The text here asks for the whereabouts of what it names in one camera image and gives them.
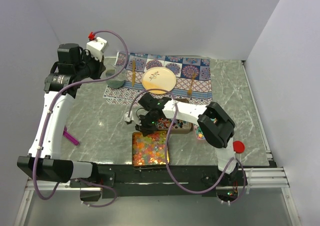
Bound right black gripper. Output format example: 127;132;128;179
134;110;158;138

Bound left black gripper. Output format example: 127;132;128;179
75;49;106;81

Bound gold tin of gummy stars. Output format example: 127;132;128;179
132;131;167;170

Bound tin of lollipops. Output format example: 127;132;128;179
154;98;193;135

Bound clear glass jar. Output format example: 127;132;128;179
105;64;127;81

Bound tin of pastel star candies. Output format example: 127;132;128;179
193;125;205;140

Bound purple plastic scoop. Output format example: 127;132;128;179
63;127;80;146

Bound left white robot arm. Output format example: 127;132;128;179
17;39;108;187

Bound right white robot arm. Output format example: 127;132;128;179
137;93;239;186

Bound green ceramic mug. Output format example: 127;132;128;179
106;79;124;89

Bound cream and orange plate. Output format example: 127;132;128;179
141;67;177;94

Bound gold knife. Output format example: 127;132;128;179
131;60;136;87

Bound gold fork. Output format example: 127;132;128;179
187;73;197;96

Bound patterned placemat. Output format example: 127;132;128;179
103;53;212;105

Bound red jar lid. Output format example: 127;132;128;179
233;141;245;154

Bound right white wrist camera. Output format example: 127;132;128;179
123;111;135;124

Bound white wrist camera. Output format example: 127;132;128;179
123;111;135;124
86;32;109;61

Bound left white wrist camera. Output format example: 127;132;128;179
86;32;109;61

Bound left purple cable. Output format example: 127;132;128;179
32;30;130;208

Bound purple cable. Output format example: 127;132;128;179
128;89;247;205
32;30;130;208

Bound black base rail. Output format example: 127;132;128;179
69;165;248;202

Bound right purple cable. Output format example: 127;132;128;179
128;89;247;205

